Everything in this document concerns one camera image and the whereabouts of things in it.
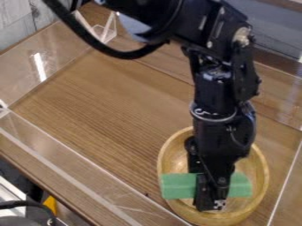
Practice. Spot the clear acrylic front wall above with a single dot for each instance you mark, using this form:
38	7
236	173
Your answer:
87	188

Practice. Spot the green rectangular block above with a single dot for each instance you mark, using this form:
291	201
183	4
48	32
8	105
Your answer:
179	185

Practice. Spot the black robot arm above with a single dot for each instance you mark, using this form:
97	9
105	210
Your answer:
213	34

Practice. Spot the light wooden bowl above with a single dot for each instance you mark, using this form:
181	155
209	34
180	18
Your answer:
172	162

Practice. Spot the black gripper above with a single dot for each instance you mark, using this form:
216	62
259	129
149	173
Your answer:
219	142

